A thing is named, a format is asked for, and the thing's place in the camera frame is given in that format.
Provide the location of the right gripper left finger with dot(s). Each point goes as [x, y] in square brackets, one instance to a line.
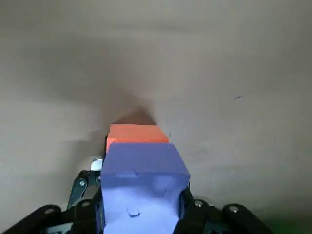
[83, 195]

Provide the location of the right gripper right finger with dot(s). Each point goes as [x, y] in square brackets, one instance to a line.
[207, 219]

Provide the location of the purple foam block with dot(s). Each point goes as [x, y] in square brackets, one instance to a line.
[143, 165]

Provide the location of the orange foam block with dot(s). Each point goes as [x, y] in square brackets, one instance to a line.
[136, 134]

